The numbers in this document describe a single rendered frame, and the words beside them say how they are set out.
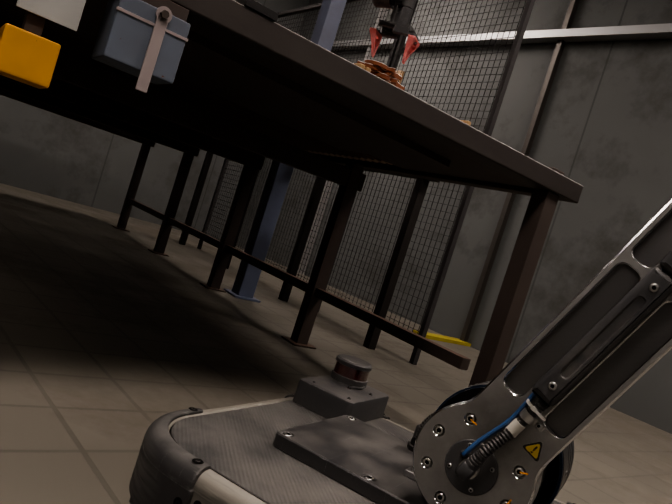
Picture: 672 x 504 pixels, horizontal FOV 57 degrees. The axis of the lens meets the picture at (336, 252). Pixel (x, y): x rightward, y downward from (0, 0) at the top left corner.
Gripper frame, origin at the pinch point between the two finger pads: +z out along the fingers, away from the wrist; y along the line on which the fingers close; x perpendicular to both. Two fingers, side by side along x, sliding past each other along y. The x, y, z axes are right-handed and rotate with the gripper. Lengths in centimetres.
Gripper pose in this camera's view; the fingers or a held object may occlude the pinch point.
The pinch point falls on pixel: (388, 57)
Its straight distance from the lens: 191.3
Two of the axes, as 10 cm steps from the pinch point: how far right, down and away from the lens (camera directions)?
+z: -3.0, 9.5, 0.5
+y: -8.9, -3.0, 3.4
